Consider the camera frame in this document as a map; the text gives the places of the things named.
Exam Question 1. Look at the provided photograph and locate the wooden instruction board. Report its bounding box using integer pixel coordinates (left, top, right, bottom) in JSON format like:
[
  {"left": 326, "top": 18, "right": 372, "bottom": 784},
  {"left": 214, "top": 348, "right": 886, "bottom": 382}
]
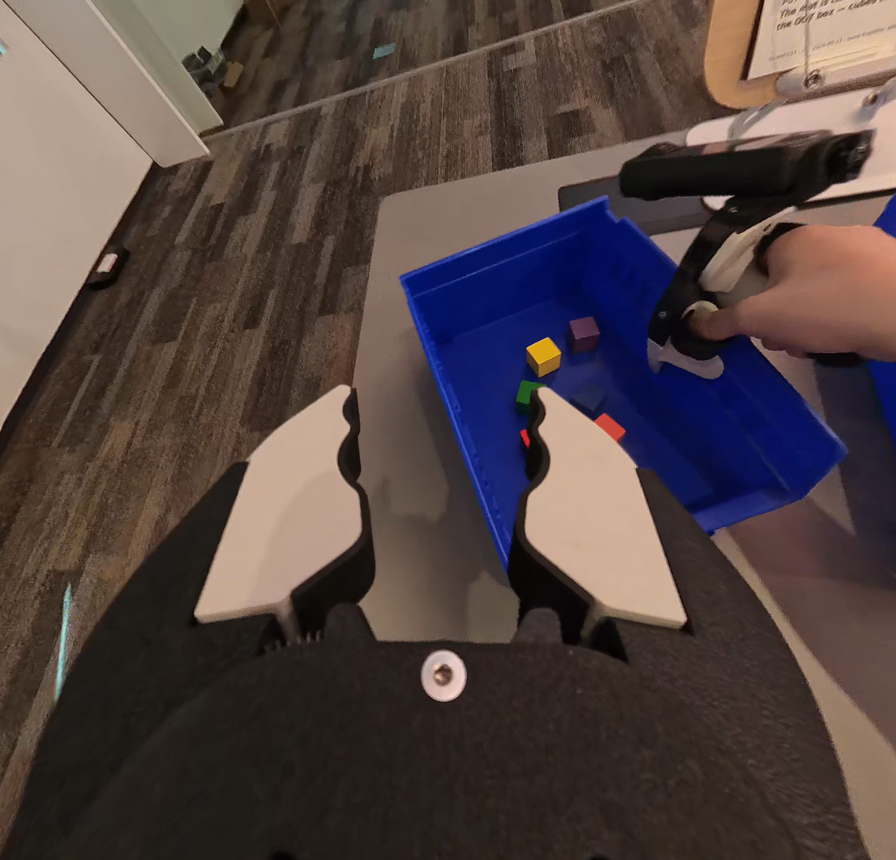
[{"left": 703, "top": 0, "right": 896, "bottom": 111}]

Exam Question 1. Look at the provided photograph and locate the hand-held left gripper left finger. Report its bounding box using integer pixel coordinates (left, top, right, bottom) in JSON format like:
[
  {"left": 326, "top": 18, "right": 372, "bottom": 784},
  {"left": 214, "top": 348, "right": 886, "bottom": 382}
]
[{"left": 192, "top": 384, "right": 377, "bottom": 647}]

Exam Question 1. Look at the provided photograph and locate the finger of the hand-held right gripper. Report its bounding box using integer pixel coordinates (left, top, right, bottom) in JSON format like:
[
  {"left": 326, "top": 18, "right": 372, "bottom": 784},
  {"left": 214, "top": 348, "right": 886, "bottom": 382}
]
[{"left": 645, "top": 338, "right": 725, "bottom": 381}]

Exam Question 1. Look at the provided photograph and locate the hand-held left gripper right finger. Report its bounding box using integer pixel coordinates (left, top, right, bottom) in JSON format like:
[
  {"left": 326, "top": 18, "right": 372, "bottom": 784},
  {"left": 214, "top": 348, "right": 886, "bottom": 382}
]
[{"left": 507, "top": 389, "right": 689, "bottom": 647}]

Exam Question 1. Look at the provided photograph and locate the blue plastic bin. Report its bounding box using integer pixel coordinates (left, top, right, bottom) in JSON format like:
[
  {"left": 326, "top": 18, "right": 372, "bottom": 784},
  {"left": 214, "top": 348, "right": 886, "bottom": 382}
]
[
  {"left": 868, "top": 195, "right": 896, "bottom": 455},
  {"left": 399, "top": 195, "right": 848, "bottom": 574}
]

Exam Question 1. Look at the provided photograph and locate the black rectangular table panel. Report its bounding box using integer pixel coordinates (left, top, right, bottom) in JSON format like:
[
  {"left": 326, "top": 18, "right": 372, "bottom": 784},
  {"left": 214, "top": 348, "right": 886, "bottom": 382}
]
[{"left": 558, "top": 177, "right": 715, "bottom": 237}]

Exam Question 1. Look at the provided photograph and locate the person's right hand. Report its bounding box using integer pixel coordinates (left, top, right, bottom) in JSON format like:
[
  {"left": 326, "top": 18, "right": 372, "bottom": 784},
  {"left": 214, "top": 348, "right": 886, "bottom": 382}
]
[{"left": 689, "top": 224, "right": 896, "bottom": 364}]

